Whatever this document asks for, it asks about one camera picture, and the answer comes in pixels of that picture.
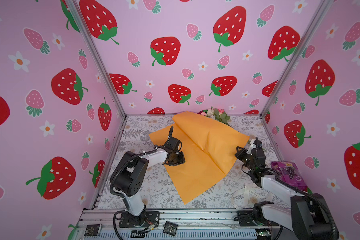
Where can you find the black square tag middle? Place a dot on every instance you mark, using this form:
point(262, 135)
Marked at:
point(170, 228)

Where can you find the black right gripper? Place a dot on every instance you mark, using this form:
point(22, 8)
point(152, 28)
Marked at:
point(239, 154)

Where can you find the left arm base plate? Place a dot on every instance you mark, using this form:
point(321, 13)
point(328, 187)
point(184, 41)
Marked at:
point(145, 220)

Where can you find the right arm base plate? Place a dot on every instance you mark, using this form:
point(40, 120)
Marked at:
point(246, 219)

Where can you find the left aluminium corner post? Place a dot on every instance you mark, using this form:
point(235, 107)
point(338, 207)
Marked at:
point(78, 17)

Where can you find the right aluminium corner post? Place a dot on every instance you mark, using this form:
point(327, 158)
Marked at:
point(315, 22)

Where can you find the floral patterned table mat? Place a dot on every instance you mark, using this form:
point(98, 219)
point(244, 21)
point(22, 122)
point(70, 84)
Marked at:
point(158, 190)

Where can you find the purple snack bag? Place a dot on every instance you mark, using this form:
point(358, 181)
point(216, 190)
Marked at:
point(290, 174)

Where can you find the black square tag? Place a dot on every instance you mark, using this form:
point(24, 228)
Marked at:
point(170, 228)
point(93, 230)

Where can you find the orange wrapping paper sheet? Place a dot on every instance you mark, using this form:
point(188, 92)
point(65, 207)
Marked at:
point(209, 148)

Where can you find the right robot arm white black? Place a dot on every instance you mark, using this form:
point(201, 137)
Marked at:
point(306, 215)

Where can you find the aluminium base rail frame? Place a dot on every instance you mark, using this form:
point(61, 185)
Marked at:
point(194, 224)

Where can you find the white ribbon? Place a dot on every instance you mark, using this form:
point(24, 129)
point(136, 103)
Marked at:
point(247, 197)

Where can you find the black square tag left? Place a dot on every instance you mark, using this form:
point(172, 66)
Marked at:
point(93, 230)

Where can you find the aluminium corner post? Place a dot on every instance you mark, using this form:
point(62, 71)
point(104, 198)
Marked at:
point(315, 22)
point(78, 17)

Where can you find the pink fake rose stem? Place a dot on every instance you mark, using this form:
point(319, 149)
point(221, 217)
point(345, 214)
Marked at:
point(216, 114)

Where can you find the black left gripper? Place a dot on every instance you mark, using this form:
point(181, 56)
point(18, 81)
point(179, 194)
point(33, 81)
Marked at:
point(181, 159)

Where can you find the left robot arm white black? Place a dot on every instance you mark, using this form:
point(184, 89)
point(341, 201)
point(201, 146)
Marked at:
point(128, 177)

